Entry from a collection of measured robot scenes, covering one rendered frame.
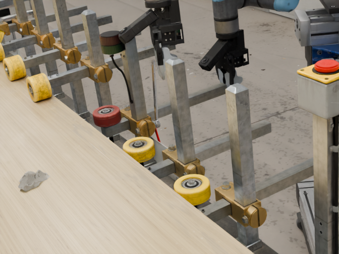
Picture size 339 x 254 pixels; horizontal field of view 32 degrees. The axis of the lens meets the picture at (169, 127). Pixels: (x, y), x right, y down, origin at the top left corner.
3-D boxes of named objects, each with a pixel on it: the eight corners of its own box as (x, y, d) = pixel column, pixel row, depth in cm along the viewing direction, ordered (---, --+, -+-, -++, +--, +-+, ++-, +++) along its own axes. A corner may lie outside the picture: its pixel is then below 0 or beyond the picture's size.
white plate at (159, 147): (139, 152, 191) (135, 124, 186) (182, 184, 170) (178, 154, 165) (138, 152, 190) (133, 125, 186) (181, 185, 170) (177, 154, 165)
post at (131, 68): (151, 175, 185) (128, 26, 164) (157, 179, 183) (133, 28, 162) (142, 178, 184) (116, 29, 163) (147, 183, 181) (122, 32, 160)
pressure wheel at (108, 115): (118, 135, 182) (112, 101, 177) (130, 144, 175) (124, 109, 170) (94, 143, 178) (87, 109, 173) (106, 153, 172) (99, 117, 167)
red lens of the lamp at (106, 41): (116, 37, 165) (115, 28, 164) (126, 41, 160) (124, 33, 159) (96, 42, 162) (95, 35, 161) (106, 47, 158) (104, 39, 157)
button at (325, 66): (327, 66, 101) (327, 57, 100) (344, 72, 98) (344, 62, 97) (309, 73, 99) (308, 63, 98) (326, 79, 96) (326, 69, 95)
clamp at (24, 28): (25, 26, 260) (23, 15, 258) (36, 33, 249) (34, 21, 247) (12, 30, 257) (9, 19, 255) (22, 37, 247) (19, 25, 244)
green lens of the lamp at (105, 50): (117, 45, 166) (116, 38, 165) (127, 50, 161) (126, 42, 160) (98, 51, 164) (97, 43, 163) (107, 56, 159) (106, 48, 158)
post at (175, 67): (196, 216, 167) (176, 55, 146) (203, 222, 164) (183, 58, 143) (185, 221, 165) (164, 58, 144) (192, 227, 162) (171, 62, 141)
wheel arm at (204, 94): (222, 92, 194) (220, 80, 193) (228, 96, 192) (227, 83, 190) (102, 136, 176) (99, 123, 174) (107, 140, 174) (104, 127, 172)
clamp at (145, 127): (135, 120, 184) (132, 105, 182) (157, 134, 174) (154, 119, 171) (119, 125, 182) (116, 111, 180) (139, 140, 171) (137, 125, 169)
